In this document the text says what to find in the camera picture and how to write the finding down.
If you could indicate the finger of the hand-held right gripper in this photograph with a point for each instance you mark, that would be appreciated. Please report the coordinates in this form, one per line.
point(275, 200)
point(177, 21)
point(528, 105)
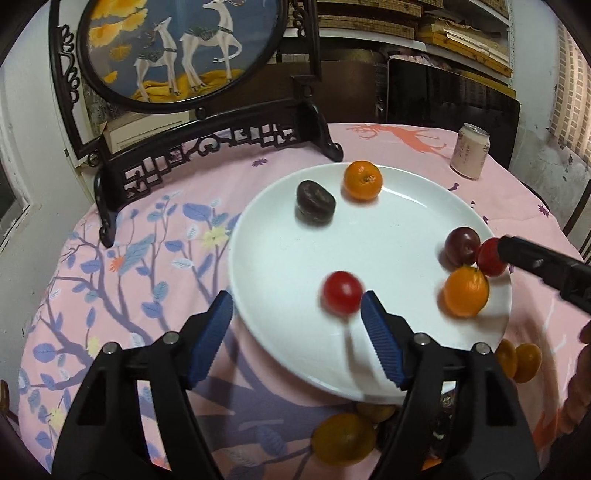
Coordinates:
point(531, 258)

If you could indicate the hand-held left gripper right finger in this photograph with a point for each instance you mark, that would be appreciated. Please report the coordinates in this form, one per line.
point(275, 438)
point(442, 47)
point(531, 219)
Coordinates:
point(381, 341)

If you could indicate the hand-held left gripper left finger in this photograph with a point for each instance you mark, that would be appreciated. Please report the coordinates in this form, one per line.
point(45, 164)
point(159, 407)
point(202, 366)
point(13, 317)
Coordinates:
point(211, 339)

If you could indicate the red cherry tomato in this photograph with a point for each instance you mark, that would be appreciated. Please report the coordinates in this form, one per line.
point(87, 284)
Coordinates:
point(487, 259)
point(341, 293)

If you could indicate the orange tangerine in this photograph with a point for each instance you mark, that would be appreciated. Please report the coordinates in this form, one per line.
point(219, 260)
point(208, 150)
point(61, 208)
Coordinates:
point(528, 362)
point(362, 180)
point(505, 357)

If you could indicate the white plate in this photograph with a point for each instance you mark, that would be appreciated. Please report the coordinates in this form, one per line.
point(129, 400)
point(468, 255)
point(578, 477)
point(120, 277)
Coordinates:
point(286, 258)

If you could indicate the person's right hand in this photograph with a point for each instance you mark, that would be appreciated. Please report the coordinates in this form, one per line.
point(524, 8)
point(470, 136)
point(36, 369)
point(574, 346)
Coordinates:
point(581, 392)

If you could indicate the dark wooden chair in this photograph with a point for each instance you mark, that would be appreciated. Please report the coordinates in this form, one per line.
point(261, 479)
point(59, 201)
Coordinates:
point(579, 217)

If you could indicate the yellow-orange tangerine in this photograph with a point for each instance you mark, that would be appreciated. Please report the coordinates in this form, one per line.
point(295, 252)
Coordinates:
point(376, 410)
point(344, 438)

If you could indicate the dark red plum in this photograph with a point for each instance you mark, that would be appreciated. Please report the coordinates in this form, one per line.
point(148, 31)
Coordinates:
point(461, 245)

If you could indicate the pink floral tablecloth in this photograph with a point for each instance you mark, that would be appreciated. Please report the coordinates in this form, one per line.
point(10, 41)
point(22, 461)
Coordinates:
point(161, 277)

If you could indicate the dark brown mangosteen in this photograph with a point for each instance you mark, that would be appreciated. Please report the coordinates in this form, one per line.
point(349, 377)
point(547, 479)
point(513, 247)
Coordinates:
point(315, 201)
point(439, 415)

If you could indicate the pink drink can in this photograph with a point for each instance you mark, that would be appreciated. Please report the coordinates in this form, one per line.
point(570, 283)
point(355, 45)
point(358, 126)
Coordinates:
point(470, 151)

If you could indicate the dark panel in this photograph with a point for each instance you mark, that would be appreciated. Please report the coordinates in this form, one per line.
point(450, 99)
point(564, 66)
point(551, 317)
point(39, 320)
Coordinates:
point(448, 97)

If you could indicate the white cardboard box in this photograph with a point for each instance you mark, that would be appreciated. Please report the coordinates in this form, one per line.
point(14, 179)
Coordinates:
point(138, 131)

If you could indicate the stack of yellow flat boxes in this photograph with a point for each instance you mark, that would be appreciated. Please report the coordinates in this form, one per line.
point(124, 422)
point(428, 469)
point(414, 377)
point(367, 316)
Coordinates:
point(466, 39)

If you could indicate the brown wooden board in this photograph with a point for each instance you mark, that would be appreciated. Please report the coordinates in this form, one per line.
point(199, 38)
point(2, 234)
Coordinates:
point(351, 92)

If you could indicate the stack of woven boxes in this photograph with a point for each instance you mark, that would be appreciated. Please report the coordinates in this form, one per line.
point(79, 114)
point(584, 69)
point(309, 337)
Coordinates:
point(369, 21)

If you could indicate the round deer embroidery table screen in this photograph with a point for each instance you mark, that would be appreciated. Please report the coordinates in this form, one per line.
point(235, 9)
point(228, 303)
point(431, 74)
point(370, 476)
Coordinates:
point(184, 46)

